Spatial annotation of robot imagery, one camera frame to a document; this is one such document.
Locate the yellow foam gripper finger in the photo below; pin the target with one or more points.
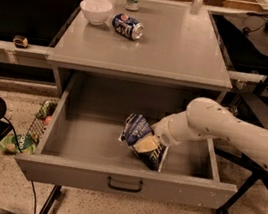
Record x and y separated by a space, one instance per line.
147 143

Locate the blue chip bag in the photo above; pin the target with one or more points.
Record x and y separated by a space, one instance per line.
140 138

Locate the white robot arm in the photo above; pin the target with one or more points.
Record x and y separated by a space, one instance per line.
203 119

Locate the grey open drawer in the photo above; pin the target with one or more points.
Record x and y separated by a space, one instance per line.
81 146

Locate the grey cabinet counter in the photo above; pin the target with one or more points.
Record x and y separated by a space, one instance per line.
177 48

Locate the green snack bag on floor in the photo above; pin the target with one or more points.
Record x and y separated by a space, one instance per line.
13 144

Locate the blue soda can lying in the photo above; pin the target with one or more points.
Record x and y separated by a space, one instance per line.
127 26

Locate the white bowl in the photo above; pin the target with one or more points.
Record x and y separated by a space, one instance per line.
96 11

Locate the yellow black tape measure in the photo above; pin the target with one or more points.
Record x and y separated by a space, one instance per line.
20 41

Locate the black drawer handle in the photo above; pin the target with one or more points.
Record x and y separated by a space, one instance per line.
124 186

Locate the wire basket on floor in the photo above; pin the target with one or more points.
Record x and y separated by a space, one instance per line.
42 118

